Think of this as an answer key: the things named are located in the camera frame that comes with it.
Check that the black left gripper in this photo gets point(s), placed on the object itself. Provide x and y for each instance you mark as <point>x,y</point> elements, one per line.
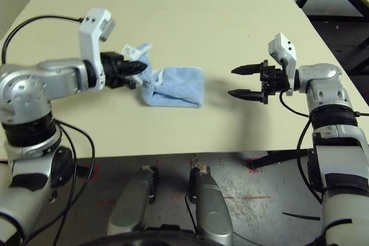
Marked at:
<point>113,70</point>

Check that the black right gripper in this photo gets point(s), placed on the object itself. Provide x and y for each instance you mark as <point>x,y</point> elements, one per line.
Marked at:
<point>274,80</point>

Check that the light blue terry towel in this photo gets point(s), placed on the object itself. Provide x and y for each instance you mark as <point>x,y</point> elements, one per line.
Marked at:
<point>178,87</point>

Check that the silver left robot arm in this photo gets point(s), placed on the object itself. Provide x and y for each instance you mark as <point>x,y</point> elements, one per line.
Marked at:
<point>26,90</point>

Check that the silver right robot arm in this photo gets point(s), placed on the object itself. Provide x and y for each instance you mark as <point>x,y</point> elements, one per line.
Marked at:
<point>331,142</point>

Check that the short black zip tie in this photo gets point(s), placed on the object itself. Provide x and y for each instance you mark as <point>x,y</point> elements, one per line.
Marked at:
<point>361,113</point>

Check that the grey left robot leg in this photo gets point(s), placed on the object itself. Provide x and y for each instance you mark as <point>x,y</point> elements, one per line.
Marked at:
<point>132,202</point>

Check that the black robot torso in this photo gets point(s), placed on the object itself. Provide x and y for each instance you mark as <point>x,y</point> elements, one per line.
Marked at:
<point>138,238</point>

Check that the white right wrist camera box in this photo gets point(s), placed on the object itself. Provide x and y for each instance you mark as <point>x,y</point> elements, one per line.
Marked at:
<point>284,47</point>

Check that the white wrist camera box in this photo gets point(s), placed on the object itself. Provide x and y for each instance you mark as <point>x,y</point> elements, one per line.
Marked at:
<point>284,47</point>
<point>89,38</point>

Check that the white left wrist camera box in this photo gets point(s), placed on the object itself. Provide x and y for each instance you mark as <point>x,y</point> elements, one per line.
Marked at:
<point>89,38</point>

